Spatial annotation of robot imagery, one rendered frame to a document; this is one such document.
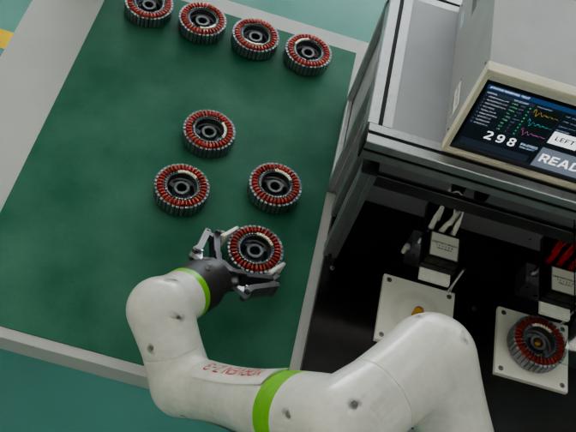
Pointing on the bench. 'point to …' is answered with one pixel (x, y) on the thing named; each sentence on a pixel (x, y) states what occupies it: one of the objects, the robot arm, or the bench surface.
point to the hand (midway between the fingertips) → (254, 252)
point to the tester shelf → (434, 109)
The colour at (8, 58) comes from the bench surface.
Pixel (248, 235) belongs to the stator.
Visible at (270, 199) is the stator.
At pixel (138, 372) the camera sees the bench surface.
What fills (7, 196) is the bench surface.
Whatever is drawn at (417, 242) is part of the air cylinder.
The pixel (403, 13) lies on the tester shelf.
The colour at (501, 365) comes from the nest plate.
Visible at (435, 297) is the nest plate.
